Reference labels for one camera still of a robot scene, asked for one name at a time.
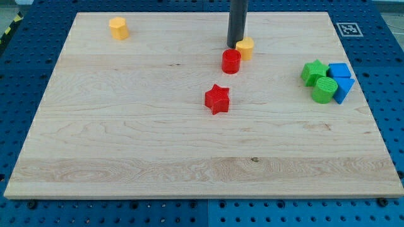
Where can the red cylinder block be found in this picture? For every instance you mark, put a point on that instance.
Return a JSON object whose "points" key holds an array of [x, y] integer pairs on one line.
{"points": [[231, 59]]}

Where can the red star block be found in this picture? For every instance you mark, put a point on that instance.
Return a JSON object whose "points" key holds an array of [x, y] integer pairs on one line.
{"points": [[217, 99]]}

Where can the green star block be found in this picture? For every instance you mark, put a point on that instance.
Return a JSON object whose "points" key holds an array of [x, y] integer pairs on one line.
{"points": [[312, 71]]}

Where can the light wooden board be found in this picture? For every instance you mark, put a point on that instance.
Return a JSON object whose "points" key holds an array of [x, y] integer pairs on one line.
{"points": [[126, 119]]}

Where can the yellow heart block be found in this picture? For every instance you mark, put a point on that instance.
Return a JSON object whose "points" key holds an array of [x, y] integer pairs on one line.
{"points": [[245, 47]]}

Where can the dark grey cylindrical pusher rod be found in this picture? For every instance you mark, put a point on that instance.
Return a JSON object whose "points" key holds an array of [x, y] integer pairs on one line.
{"points": [[237, 21]]}

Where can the yellow hexagon block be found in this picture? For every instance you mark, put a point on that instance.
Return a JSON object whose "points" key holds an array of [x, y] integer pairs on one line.
{"points": [[118, 28]]}

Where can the green cylinder block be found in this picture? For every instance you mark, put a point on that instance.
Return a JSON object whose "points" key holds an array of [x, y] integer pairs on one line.
{"points": [[324, 90]]}

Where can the blue cube block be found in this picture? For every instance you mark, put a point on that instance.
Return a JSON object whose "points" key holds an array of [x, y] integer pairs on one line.
{"points": [[338, 70]]}

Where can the blue triangle block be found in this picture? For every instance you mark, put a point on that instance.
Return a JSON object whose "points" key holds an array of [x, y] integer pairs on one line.
{"points": [[344, 87]]}

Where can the white fiducial marker tag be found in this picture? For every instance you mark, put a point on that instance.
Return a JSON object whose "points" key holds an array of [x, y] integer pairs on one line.
{"points": [[349, 29]]}

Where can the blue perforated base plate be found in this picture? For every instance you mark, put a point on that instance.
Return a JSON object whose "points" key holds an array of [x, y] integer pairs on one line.
{"points": [[31, 55]]}

